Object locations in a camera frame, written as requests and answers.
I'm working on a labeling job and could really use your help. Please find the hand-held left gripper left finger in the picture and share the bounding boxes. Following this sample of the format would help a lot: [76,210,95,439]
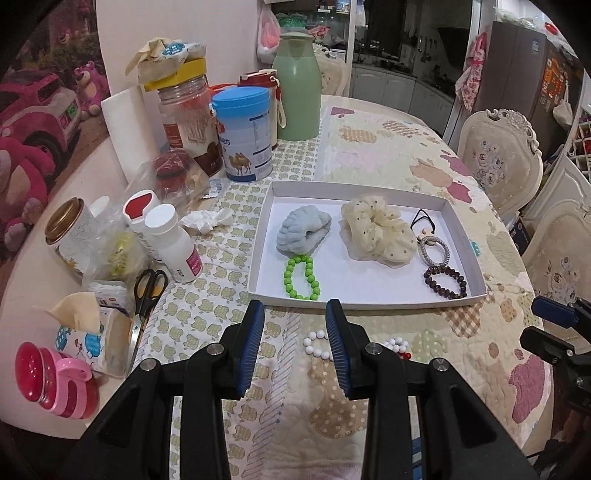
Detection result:
[60,300,266,480]

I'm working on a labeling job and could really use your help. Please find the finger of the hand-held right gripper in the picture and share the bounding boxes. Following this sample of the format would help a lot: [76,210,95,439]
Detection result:
[530,295,591,329]
[519,325,591,416]

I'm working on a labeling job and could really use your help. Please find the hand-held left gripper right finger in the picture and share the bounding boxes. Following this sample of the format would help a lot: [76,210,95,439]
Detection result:
[324,299,539,480]

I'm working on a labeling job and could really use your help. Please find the white red bead bracelet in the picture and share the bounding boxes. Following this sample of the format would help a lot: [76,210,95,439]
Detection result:
[380,337,413,364]

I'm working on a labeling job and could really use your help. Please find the white tray box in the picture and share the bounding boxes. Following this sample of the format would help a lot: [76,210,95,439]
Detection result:
[248,181,488,311]

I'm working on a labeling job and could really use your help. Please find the green bead bracelet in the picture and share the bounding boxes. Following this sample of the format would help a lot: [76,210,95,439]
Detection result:
[283,255,322,302]

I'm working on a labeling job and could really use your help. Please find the dark brown bead bracelet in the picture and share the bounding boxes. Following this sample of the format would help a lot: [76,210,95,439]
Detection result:
[423,265,468,300]

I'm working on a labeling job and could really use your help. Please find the cream dotted scrunchie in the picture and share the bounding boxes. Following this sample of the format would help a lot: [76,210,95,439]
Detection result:
[341,195,419,268]

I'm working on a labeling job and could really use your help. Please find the grey ring hair tie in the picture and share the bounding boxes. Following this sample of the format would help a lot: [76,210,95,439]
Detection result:
[417,239,451,268]

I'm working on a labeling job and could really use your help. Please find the light blue scrunchie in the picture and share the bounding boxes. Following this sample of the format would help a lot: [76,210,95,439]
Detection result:
[276,206,332,256]

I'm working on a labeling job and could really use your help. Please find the black hair tie with charm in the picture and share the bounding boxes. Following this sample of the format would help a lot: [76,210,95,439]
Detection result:
[410,209,437,248]

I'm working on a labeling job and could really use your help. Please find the cream floral carved chair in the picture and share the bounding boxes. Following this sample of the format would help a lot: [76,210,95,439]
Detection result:
[314,45,352,99]
[456,108,544,217]
[522,203,591,308]

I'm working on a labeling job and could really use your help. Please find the quilted apple print tablecloth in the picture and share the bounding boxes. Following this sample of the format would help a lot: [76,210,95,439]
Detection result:
[129,95,556,480]

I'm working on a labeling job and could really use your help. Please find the dark blue box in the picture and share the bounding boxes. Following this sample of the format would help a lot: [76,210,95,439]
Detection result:
[510,217,533,256]

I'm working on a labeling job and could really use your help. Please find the white pill bottle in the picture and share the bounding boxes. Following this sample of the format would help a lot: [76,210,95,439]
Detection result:
[145,204,203,284]

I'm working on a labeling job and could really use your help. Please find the crumpled white tissue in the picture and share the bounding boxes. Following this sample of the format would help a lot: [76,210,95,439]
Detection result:
[179,208,237,237]

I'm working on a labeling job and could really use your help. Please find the small white tissue pack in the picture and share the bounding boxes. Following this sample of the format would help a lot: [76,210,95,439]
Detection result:
[87,280,136,317]

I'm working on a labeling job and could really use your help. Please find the cartoon print tissue box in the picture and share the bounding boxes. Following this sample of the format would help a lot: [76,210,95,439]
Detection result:
[48,292,136,380]

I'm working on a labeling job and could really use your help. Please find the clear bag yellow contents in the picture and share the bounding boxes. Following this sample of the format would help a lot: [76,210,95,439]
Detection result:
[88,196,149,283]

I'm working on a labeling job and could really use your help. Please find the white lattice rack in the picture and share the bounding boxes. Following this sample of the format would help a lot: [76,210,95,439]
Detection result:
[566,115,591,163]

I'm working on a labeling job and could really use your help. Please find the white bottle red cap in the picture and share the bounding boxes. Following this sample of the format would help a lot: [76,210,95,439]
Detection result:
[122,191,161,241]

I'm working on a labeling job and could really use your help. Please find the red pink bottle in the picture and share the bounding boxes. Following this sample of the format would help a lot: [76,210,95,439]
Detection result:
[14,342,100,420]

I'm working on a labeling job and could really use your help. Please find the white hanging bag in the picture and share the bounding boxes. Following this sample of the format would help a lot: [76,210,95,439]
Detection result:
[551,85,574,131]

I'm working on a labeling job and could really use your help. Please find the clear bag red snacks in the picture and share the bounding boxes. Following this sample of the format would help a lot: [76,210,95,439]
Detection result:
[133,151,209,200]

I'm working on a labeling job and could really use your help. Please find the gold lid tin can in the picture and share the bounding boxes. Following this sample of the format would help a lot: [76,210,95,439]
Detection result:
[44,197,100,283]

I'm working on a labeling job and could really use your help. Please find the blue white powder can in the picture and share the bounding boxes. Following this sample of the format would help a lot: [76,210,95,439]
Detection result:
[211,88,274,182]

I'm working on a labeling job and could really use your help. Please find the dark refrigerator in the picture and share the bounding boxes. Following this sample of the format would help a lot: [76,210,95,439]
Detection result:
[480,21,579,160]

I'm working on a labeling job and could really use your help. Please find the clear jar yellow lid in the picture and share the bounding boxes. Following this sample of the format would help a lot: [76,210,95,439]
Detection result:
[143,58,223,180]

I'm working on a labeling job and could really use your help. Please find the pink floral hanging cloth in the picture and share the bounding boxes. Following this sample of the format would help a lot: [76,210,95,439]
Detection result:
[455,32,489,114]

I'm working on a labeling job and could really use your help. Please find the white standing board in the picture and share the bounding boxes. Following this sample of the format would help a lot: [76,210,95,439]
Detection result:
[100,87,155,186]

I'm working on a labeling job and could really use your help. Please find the white kitchen cabinets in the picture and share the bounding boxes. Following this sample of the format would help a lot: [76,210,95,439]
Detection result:
[350,65,455,140]

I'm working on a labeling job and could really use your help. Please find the green thermos jug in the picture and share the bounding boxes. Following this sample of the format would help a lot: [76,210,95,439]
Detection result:
[271,32,322,141]

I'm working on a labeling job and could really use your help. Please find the white tumbler red lid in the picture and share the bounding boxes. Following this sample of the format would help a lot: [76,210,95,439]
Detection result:
[238,69,288,149]

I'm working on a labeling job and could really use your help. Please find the beige paper package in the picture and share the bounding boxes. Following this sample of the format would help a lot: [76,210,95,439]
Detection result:
[124,39,207,83]

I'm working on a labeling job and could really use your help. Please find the pink filled plastic bag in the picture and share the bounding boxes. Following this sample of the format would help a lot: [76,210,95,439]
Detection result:
[256,4,283,64]

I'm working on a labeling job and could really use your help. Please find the colourful packages pile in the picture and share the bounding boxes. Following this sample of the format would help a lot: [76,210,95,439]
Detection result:
[276,0,352,47]

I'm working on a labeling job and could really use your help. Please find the black handled scissors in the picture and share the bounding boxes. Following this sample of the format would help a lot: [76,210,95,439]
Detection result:
[126,268,169,371]

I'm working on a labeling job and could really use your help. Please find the pink bear wall poster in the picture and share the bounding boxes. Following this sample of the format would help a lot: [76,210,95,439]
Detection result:
[0,0,110,261]

